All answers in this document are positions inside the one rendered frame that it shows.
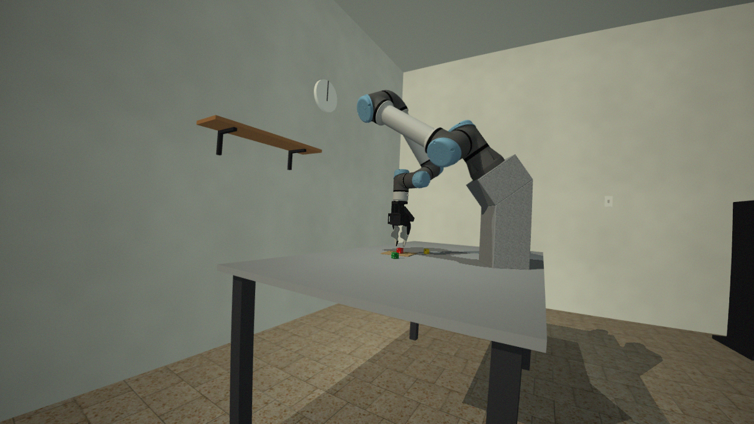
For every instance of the tan mat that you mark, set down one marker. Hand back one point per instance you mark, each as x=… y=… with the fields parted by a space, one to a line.
x=406 y=254

